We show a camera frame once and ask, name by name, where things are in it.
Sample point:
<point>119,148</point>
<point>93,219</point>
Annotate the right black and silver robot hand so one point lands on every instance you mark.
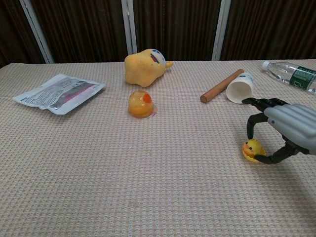
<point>293,123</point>

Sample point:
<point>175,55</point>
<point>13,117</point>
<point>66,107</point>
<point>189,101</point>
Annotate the small yellow rubber duck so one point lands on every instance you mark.
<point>253,147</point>

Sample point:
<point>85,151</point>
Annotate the yellow plush toy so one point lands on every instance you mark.
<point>143,69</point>

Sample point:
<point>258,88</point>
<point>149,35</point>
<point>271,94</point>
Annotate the clear water bottle green label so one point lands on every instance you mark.
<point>284,70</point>

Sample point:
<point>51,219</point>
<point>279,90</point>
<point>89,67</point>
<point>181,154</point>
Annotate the small yellow plastic cup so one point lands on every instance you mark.
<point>250,158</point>

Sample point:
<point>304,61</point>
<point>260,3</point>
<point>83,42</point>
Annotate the white paper cup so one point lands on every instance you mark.
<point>240,91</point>

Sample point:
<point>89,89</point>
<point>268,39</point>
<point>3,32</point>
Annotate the wooden rolling pin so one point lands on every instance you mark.
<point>222,86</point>

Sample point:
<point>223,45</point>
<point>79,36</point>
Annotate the dark pleated curtain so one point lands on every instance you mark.
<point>177,27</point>

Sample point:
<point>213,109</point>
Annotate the clear orange jelly cup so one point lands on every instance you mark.
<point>140,103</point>

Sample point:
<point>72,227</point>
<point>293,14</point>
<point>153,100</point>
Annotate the beige woven tablecloth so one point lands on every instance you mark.
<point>98,172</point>

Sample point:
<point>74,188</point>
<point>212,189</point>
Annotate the white printed foil pouch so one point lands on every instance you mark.
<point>56,93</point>

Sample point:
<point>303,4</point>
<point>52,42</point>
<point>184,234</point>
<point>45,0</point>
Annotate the white metal frame post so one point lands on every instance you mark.
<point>221,29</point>
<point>37,32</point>
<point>129,27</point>

